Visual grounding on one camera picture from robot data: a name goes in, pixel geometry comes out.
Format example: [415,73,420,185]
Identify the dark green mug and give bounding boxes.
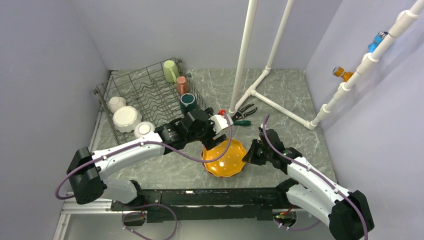
[179,92,199,115]

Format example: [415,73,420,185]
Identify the yellow polka dot plate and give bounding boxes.
[201,138,247,178]

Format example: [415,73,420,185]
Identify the small red-brown mug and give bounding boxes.
[176,76,190,95]

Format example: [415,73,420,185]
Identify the light green mug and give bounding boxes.
[163,60,180,83]

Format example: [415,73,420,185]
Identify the grey wire dish rack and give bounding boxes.
[92,57,210,147]

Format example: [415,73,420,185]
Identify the floral scalloped small plate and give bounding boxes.
[112,106,143,133]

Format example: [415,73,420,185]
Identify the white scalloped small bowl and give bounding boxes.
[106,96,127,113]

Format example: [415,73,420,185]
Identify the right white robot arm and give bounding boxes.
[242,128,375,240]

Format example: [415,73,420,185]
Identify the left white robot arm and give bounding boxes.
[65,108,234,210]

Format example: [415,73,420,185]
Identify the orange clamp on pipe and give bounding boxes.
[332,66,354,82]

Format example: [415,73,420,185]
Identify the blue clamp on pipe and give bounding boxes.
[367,31,389,53]

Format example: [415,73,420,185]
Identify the white PVC pipe diagonal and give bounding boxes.
[306,0,424,130]

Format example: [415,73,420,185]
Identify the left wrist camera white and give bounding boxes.
[209,110,234,135]

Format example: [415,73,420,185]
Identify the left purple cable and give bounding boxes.
[54,112,233,240]

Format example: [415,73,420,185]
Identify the black handled pliers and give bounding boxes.
[231,103,258,123]

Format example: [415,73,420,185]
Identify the white PVC pipe frame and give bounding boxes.
[228,0,342,127]

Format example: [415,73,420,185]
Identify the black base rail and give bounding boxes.
[110,187,307,223]

